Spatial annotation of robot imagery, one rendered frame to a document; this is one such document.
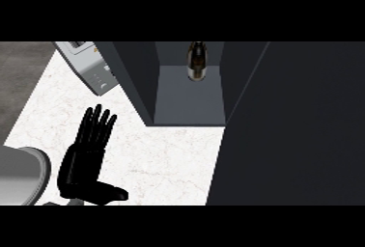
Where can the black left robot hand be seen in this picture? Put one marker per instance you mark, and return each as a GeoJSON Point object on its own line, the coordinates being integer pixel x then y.
{"type": "Point", "coordinates": [84, 167]}

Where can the dark grey cabinet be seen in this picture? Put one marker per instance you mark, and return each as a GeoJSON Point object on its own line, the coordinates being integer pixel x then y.
{"type": "Point", "coordinates": [188, 96]}

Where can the dark wine bottle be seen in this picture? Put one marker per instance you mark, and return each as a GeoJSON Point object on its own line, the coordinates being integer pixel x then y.
{"type": "Point", "coordinates": [195, 61]}

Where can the dark grey cabinet door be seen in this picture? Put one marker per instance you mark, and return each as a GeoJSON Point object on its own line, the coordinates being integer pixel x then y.
{"type": "Point", "coordinates": [294, 128]}

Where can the pale grey appliance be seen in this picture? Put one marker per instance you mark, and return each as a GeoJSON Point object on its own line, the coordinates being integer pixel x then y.
{"type": "Point", "coordinates": [90, 67]}

